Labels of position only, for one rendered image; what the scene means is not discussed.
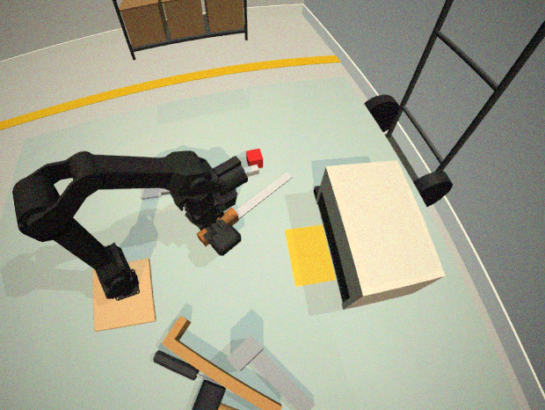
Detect red cube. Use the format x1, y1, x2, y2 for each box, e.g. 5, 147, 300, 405
246, 149, 263, 168

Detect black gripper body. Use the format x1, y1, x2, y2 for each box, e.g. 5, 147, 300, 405
178, 199, 241, 256

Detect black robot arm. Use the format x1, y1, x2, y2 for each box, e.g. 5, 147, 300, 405
12, 150, 248, 301

